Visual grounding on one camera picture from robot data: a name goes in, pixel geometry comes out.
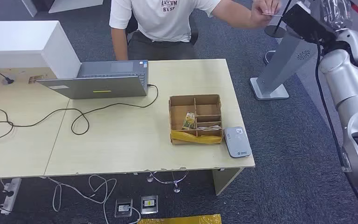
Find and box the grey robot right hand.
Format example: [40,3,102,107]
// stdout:
[320,0,353,31]

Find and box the person's left hand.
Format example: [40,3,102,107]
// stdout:
[250,0,282,27]

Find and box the person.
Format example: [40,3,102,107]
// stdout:
[109,0,282,61]

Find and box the green yellow card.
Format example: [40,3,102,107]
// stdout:
[182,112,196,131]

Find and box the grey card reader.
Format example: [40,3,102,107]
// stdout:
[223,126,253,159]

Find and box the grey kiosk stand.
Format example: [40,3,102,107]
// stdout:
[249,31,319,101]

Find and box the cardboard divided organizer box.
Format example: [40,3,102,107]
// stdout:
[168,94,223,145]

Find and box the stack of pale cards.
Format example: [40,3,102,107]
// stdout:
[196,125,222,132]

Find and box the desk leg panel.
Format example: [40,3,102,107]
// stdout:
[212,168,244,196]

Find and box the grey laptop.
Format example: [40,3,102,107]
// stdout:
[35,59,150,100]

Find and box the white furniture base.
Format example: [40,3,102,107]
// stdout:
[21,0,104,18]

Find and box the yellow plastic bag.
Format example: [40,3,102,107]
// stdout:
[137,214,222,224]

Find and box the floor socket yellow label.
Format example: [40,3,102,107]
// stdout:
[140,195,159,215]

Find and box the floor socket with plug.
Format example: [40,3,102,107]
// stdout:
[114,197,134,218]

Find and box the white desk partition box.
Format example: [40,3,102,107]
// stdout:
[0,21,82,79]

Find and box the white power strip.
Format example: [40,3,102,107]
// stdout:
[0,177,22,215]

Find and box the black stanchion post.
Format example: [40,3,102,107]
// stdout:
[264,0,293,39]

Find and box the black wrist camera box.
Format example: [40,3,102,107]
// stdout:
[282,2,337,43]

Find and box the grey cable loop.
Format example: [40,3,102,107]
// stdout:
[263,50,277,66]

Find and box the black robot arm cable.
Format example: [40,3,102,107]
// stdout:
[314,39,358,217]

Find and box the black laptop power cable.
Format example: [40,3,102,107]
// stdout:
[0,84,159,146]

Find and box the white floor cable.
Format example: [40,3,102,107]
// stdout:
[39,175,142,224]

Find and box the short black cable stub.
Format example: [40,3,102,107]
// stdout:
[0,71,14,84]

